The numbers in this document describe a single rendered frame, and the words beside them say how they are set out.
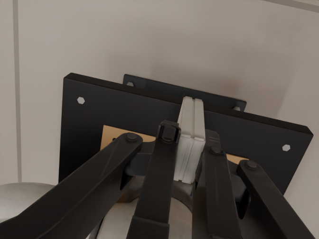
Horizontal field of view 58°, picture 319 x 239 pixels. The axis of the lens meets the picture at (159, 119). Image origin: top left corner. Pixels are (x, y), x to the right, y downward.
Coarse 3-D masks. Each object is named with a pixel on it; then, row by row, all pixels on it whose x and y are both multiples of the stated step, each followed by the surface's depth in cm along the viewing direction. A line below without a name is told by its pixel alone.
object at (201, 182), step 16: (208, 160) 14; (224, 160) 14; (208, 176) 13; (224, 176) 13; (192, 192) 16; (208, 192) 12; (224, 192) 12; (192, 208) 14; (208, 208) 11; (224, 208) 11; (192, 224) 13; (208, 224) 10; (224, 224) 10
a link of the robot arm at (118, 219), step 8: (136, 200) 58; (176, 200) 57; (112, 208) 50; (120, 208) 51; (128, 208) 51; (176, 208) 55; (184, 208) 56; (104, 216) 48; (112, 216) 48; (120, 216) 49; (128, 216) 49; (176, 216) 52; (184, 216) 54; (104, 224) 47; (112, 224) 47; (120, 224) 47; (128, 224) 48; (176, 224) 51; (184, 224) 52; (104, 232) 46; (112, 232) 46; (120, 232) 46; (176, 232) 49; (184, 232) 50
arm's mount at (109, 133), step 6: (108, 126) 59; (108, 132) 60; (114, 132) 60; (120, 132) 60; (126, 132) 60; (132, 132) 59; (102, 138) 61; (108, 138) 61; (114, 138) 60; (144, 138) 60; (150, 138) 59; (102, 144) 61; (228, 156) 59; (234, 156) 59; (240, 156) 59; (234, 162) 59; (120, 198) 66
